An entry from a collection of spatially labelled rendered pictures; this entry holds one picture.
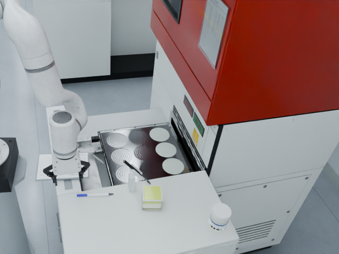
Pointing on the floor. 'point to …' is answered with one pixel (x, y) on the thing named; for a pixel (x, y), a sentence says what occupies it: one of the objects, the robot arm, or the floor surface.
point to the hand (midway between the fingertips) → (67, 179)
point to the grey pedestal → (13, 217)
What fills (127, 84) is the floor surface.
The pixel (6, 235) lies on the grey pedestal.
